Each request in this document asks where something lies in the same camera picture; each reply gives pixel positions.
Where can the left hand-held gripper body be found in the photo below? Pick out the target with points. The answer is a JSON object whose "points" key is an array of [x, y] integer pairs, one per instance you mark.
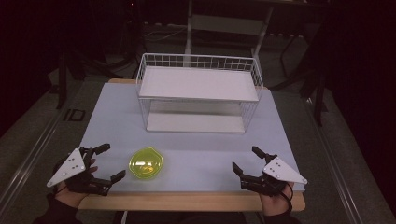
{"points": [[67, 168]]}

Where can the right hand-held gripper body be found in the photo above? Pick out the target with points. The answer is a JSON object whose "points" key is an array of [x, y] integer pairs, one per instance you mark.
{"points": [[281, 171]]}

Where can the yellow-green translucent bowl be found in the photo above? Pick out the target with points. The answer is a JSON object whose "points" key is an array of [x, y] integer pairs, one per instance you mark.
{"points": [[145, 163]]}

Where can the person's left hand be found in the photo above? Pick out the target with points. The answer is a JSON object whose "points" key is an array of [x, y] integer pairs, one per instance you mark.
{"points": [[72, 196]]}

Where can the person's right hand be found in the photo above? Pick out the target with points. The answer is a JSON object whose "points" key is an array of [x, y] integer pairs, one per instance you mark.
{"points": [[274, 203]]}

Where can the light blue table mat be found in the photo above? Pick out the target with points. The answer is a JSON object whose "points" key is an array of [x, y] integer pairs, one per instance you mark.
{"points": [[193, 155]]}

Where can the wooden table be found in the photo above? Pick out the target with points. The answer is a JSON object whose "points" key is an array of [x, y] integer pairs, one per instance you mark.
{"points": [[186, 201]]}

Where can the black metal stand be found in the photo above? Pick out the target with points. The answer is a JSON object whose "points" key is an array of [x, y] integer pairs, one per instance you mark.
{"points": [[319, 96], [62, 84]]}

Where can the white metal stand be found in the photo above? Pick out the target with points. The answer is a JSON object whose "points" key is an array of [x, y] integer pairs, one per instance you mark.
{"points": [[227, 25]]}

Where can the metal floor rail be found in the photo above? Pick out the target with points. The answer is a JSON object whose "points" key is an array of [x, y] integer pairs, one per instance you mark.
{"points": [[28, 160], [334, 161]]}

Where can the black floor bracket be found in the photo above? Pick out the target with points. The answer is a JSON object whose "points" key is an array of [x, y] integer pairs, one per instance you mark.
{"points": [[74, 115]]}

